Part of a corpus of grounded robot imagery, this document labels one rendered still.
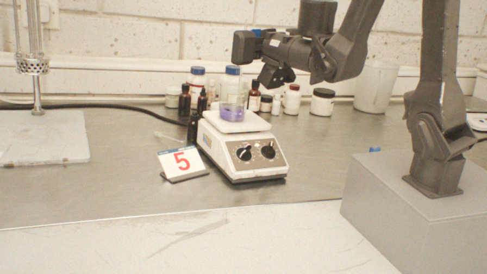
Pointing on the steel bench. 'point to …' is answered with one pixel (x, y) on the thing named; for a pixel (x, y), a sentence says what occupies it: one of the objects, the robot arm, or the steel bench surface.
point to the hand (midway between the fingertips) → (249, 41)
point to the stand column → (37, 97)
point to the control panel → (257, 162)
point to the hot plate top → (224, 127)
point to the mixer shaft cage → (28, 67)
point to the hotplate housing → (204, 137)
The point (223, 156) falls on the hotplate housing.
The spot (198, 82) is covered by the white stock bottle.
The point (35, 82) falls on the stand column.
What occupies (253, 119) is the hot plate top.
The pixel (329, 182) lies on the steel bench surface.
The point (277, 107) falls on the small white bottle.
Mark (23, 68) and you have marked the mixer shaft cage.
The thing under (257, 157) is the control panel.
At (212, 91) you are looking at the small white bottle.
